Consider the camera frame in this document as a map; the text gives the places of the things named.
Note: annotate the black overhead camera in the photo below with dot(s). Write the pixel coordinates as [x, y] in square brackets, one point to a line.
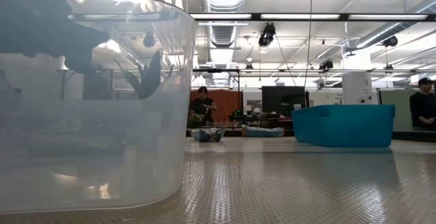
[267, 35]

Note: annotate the green partition panel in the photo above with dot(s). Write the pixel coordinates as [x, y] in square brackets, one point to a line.
[398, 110]

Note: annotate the black ceiling camera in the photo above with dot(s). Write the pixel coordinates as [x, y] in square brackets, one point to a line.
[390, 41]
[326, 64]

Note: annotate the clear plastic bin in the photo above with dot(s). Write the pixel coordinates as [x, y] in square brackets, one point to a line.
[102, 176]

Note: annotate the person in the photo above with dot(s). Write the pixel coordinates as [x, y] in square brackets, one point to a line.
[423, 103]
[202, 106]

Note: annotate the silver ventilation duct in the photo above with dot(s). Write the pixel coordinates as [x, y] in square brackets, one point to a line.
[225, 9]

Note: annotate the black aluminium table frame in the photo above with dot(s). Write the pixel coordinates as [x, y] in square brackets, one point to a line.
[412, 135]

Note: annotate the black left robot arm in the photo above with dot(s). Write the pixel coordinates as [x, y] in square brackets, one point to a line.
[51, 33]

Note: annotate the black screen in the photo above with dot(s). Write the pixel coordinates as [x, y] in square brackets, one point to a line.
[282, 99]

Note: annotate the orange partition panel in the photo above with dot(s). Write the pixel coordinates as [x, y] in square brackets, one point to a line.
[225, 105]

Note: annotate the teal plastic bin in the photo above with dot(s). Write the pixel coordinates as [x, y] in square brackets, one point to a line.
[340, 128]

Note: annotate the dark blue Chewy granola bar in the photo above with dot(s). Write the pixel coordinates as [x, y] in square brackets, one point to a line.
[216, 133]
[199, 135]

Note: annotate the black overhead gantry beam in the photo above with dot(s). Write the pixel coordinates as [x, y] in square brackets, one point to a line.
[255, 16]

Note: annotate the white LED light strip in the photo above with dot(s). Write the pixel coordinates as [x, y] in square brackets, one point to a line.
[220, 16]
[388, 17]
[299, 16]

